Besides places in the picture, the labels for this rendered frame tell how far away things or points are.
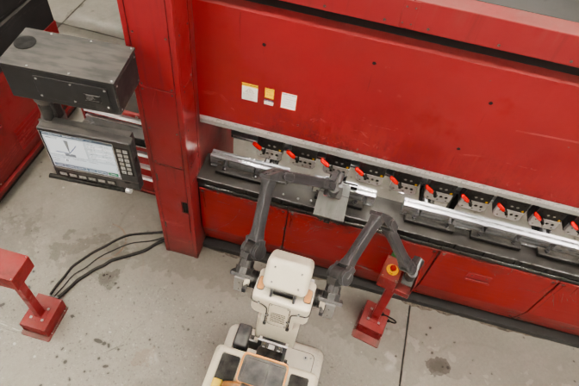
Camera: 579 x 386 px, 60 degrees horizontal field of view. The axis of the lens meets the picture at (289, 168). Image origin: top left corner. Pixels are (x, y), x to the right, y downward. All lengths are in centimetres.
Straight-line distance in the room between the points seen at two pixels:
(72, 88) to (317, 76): 110
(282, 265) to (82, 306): 191
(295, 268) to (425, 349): 174
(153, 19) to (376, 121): 117
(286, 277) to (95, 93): 114
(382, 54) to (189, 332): 226
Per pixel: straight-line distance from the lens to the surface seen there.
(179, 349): 358
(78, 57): 233
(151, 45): 239
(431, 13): 217
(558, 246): 338
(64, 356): 371
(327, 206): 292
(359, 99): 250
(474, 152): 270
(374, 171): 286
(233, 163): 312
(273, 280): 228
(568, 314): 383
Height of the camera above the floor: 337
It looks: 51 degrees down
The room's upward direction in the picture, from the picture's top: 8 degrees clockwise
